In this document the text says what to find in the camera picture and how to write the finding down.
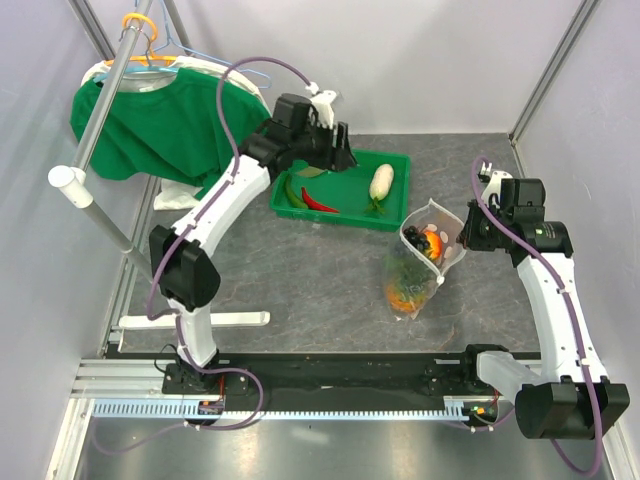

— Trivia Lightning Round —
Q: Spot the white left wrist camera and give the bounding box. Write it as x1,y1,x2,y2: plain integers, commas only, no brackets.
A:
305,82,338,129

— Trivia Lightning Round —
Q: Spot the green plastic tray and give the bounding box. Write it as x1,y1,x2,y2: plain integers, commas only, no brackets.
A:
270,150,411,232

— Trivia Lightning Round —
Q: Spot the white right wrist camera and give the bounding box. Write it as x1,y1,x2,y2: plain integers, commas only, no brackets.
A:
477,161,513,207

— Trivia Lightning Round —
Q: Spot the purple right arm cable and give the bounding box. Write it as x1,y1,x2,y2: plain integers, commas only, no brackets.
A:
449,155,604,476

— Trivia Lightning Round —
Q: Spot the green t-shirt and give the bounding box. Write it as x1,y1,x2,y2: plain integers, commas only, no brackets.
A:
69,66,271,201

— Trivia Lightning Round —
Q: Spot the white slotted cable duct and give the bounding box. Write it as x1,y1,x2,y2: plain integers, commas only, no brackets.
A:
92,398,474,422

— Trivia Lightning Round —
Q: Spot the dark purple grape bunch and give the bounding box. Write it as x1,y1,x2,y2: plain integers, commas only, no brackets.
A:
402,225,432,253

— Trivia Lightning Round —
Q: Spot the white radish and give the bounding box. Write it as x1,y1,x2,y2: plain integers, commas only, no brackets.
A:
369,164,394,200

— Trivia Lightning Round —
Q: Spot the white t-shirt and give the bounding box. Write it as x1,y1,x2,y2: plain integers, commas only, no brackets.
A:
80,54,271,210

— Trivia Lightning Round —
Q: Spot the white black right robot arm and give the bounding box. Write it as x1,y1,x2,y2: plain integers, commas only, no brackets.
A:
457,171,630,440

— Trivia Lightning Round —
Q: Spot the green chili pepper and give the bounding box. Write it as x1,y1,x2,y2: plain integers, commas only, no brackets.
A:
284,174,309,210

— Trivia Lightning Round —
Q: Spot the clear dotted zip top bag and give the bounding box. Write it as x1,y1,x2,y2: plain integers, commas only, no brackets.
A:
382,200,466,320

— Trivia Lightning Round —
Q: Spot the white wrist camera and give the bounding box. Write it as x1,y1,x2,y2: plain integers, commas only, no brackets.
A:
477,161,513,207
305,82,338,129

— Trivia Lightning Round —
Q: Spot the silver clothes rack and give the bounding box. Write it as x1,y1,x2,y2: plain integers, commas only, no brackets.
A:
47,0,271,331

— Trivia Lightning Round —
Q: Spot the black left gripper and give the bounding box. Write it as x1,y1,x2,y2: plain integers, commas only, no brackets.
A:
293,118,359,175

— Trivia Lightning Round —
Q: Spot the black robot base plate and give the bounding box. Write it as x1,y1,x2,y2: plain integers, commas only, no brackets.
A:
163,345,496,400

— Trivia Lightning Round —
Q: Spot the orange carrot with green leaves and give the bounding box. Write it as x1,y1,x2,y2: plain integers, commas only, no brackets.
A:
383,254,438,319

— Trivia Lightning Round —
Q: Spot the red chili pepper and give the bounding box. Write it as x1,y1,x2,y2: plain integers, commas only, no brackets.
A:
300,186,341,215

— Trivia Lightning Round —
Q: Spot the blue wire hanger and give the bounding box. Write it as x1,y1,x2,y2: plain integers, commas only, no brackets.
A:
147,0,272,91

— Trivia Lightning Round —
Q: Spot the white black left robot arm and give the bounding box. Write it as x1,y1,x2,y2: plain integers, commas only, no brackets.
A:
149,90,357,393

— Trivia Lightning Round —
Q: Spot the orange clothes hanger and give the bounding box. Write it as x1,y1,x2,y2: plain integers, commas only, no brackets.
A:
103,11,179,69

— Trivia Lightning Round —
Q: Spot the teal clothes hanger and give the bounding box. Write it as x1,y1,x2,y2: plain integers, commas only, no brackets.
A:
81,62,178,84

